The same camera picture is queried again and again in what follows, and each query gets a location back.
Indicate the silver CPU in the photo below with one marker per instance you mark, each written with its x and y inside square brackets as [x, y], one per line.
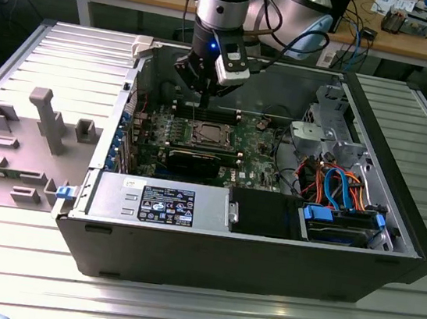
[213, 134]

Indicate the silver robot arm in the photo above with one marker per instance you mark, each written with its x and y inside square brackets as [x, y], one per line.
[221, 7]

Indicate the CPU socket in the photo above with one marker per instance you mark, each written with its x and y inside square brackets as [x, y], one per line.
[196, 142]

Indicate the black coin battery holder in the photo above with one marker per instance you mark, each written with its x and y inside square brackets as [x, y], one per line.
[263, 124]

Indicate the black graphics card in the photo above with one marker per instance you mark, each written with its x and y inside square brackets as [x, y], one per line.
[193, 164]

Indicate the green motherboard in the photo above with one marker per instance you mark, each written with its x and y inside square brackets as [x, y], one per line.
[254, 161]

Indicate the grey power supply unit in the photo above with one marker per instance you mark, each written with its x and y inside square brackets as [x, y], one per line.
[114, 193]

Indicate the small black tower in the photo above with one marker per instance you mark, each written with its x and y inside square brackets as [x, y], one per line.
[341, 11]

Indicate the black plastic shroud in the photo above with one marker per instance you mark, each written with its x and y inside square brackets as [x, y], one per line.
[261, 213]

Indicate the small black adapter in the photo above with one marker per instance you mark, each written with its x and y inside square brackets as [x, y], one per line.
[370, 33]

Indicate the blue case latch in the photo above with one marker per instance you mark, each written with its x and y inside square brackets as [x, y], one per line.
[65, 192]

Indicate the grey parts rack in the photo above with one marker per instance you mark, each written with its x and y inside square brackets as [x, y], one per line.
[22, 150]

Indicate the black PC case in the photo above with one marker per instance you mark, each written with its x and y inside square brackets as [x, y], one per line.
[223, 263]

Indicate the copper heat sink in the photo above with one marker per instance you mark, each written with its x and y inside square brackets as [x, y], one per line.
[393, 20]

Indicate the hard disk with blue carrier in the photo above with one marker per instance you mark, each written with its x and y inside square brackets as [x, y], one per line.
[337, 233]

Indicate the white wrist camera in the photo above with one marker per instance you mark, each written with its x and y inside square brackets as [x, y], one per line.
[230, 73]

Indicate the grey metal bracket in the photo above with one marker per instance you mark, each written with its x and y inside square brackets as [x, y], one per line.
[418, 23]

